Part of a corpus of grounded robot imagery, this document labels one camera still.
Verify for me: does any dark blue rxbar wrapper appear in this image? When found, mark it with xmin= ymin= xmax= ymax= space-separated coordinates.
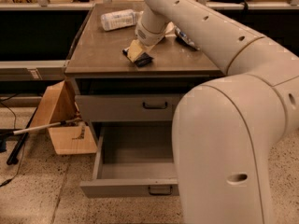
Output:
xmin=122 ymin=48 xmax=153 ymax=67

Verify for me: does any white and black pole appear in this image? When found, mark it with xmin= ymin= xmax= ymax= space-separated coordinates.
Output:
xmin=0 ymin=118 xmax=82 ymax=138

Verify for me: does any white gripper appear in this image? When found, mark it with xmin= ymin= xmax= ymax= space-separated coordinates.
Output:
xmin=127 ymin=6 xmax=170 ymax=63

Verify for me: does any clear plastic water bottle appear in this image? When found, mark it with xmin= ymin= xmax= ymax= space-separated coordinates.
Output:
xmin=100 ymin=9 xmax=143 ymax=31

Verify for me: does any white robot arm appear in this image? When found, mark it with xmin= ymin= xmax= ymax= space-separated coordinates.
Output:
xmin=128 ymin=0 xmax=299 ymax=224

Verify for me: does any closed grey upper drawer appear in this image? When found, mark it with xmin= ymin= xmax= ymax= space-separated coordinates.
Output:
xmin=76 ymin=94 xmax=181 ymax=122

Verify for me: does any open grey middle drawer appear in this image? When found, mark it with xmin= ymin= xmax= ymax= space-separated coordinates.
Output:
xmin=80 ymin=121 xmax=178 ymax=198

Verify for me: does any grey metal drawer cabinet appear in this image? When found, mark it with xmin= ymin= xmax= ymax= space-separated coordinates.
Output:
xmin=65 ymin=2 xmax=222 ymax=136

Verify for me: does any black cable on floor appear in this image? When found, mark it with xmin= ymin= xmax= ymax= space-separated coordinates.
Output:
xmin=0 ymin=93 xmax=26 ymax=189

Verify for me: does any grey metal railing frame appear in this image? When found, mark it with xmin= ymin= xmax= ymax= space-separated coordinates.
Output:
xmin=1 ymin=0 xmax=299 ymax=84

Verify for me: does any crushed blue silver can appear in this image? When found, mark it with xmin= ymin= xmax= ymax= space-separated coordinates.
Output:
xmin=175 ymin=27 xmax=199 ymax=50

